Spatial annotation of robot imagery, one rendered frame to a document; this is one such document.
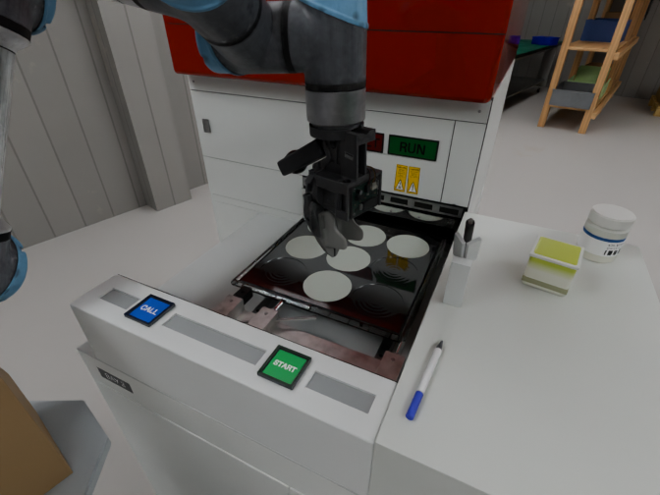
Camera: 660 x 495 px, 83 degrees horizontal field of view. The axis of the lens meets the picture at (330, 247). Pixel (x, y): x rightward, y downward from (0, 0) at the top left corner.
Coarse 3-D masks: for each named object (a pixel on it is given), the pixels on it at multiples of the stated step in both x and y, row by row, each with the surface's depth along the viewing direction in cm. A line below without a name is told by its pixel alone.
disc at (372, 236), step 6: (366, 228) 96; (372, 228) 96; (378, 228) 96; (366, 234) 94; (372, 234) 94; (378, 234) 94; (384, 234) 94; (348, 240) 91; (360, 240) 91; (366, 240) 91; (372, 240) 91; (378, 240) 91; (384, 240) 91; (360, 246) 89; (366, 246) 89; (372, 246) 89
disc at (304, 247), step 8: (296, 240) 91; (304, 240) 91; (312, 240) 91; (288, 248) 88; (296, 248) 88; (304, 248) 88; (312, 248) 88; (320, 248) 88; (296, 256) 86; (304, 256) 86; (312, 256) 86
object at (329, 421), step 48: (96, 288) 67; (144, 288) 67; (96, 336) 65; (144, 336) 57; (192, 336) 58; (240, 336) 57; (192, 384) 58; (240, 384) 51; (336, 384) 51; (384, 384) 50; (240, 432) 59; (288, 432) 52; (336, 432) 46; (336, 480) 52
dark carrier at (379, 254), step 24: (288, 240) 91; (432, 240) 91; (264, 264) 83; (288, 264) 83; (312, 264) 83; (384, 264) 83; (408, 264) 83; (264, 288) 76; (288, 288) 76; (360, 288) 76; (384, 288) 76; (408, 288) 76; (336, 312) 71; (360, 312) 70; (384, 312) 70; (408, 312) 70
